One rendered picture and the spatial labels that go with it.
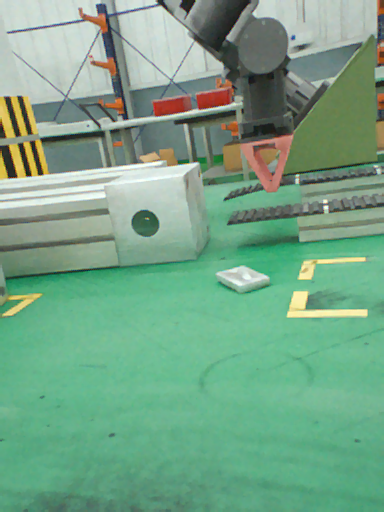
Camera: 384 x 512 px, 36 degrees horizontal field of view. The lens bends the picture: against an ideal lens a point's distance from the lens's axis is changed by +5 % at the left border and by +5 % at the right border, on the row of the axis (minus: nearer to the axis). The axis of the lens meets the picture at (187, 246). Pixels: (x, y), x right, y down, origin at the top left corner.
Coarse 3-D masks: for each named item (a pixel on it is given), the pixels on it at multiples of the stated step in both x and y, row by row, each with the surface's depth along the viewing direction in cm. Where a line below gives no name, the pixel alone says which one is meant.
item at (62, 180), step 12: (108, 168) 91; (120, 168) 89; (132, 168) 89; (144, 168) 88; (156, 168) 88; (0, 180) 95; (12, 180) 94; (24, 180) 93; (36, 180) 92; (48, 180) 85; (60, 180) 84; (72, 180) 84; (84, 180) 83; (96, 180) 83; (108, 180) 82; (0, 192) 86; (12, 192) 86
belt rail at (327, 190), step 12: (336, 180) 79; (348, 180) 79; (360, 180) 79; (372, 180) 78; (300, 192) 80; (312, 192) 80; (324, 192) 80; (336, 192) 80; (348, 192) 79; (360, 192) 79; (372, 192) 79
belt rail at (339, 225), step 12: (312, 216) 62; (324, 216) 62; (336, 216) 62; (348, 216) 61; (360, 216) 61; (372, 216) 61; (300, 228) 63; (312, 228) 63; (324, 228) 63; (336, 228) 62; (348, 228) 62; (360, 228) 61; (372, 228) 61; (300, 240) 63; (312, 240) 63
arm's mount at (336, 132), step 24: (360, 48) 103; (360, 72) 104; (336, 96) 106; (360, 96) 105; (312, 120) 108; (336, 120) 107; (360, 120) 106; (312, 144) 109; (336, 144) 108; (360, 144) 107; (288, 168) 111; (312, 168) 110
